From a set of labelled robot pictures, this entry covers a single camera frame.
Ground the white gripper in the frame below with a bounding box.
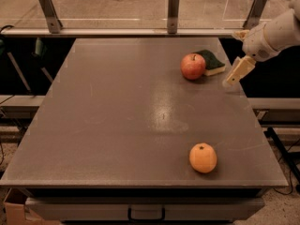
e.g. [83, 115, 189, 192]
[222, 22, 278, 87]

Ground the green and yellow sponge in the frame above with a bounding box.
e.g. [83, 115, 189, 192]
[197, 50, 225, 76]

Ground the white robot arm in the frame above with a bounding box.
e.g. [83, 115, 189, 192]
[222, 0, 300, 87]

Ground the red apple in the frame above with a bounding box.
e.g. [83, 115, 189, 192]
[180, 53, 206, 81]

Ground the orange fruit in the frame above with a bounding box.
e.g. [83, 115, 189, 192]
[189, 143, 218, 173]

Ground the cardboard box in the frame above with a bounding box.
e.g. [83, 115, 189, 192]
[4, 188, 61, 225]

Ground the right metal bracket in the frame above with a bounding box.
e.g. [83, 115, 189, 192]
[243, 0, 267, 29]

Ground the metal bracket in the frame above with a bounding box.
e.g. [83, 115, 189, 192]
[167, 0, 180, 34]
[243, 0, 267, 29]
[38, 0, 63, 34]

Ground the middle metal bracket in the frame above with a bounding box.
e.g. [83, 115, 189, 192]
[167, 0, 180, 34]

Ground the black cable on floor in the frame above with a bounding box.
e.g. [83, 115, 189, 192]
[265, 128, 300, 195]

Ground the grey drawer with handle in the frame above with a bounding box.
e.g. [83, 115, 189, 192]
[25, 197, 264, 222]

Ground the left metal bracket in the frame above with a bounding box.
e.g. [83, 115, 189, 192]
[38, 0, 63, 34]

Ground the metal rail with glass panel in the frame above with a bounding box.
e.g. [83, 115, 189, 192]
[1, 23, 243, 38]

